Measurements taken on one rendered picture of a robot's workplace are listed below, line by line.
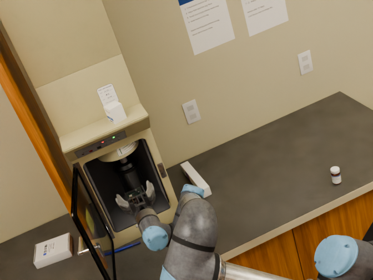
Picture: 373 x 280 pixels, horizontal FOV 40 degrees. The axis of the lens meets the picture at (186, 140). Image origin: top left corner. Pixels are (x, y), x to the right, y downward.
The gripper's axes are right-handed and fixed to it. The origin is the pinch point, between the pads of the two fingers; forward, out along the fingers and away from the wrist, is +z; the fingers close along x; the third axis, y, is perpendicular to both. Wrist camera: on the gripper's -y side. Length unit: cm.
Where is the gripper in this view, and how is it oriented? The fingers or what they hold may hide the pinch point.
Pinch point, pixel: (134, 192)
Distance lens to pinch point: 195.8
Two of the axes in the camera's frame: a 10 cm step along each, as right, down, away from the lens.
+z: -3.2, -4.2, 8.5
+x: -9.0, 4.0, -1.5
